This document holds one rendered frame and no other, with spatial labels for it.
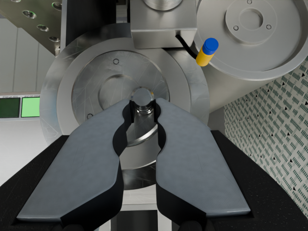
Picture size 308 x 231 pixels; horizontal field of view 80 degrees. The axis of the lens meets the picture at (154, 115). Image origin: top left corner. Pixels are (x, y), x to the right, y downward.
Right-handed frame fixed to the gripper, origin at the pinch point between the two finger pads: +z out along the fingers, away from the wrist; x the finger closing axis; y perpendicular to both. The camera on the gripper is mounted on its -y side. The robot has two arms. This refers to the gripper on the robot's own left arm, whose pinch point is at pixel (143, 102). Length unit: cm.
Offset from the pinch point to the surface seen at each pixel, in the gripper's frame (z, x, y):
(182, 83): 4.2, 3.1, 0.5
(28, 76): 155, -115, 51
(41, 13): 31.2, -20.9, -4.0
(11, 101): 34, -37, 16
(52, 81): 4.9, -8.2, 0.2
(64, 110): 2.9, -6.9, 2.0
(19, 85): 149, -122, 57
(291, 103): 7.2, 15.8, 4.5
